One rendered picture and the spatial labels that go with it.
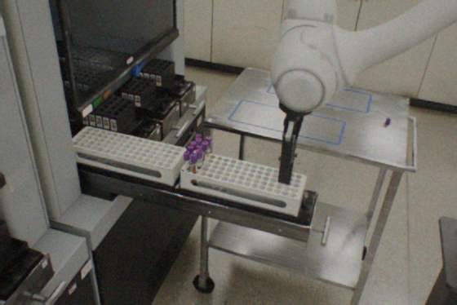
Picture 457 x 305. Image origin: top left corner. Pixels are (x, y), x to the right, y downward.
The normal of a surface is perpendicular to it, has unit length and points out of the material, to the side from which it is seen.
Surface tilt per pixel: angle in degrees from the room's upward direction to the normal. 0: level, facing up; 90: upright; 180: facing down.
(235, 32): 90
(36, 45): 90
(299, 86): 95
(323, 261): 0
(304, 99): 94
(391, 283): 0
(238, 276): 0
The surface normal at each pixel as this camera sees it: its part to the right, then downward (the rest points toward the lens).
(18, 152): 0.95, 0.22
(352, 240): 0.05, -0.82
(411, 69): -0.29, 0.53
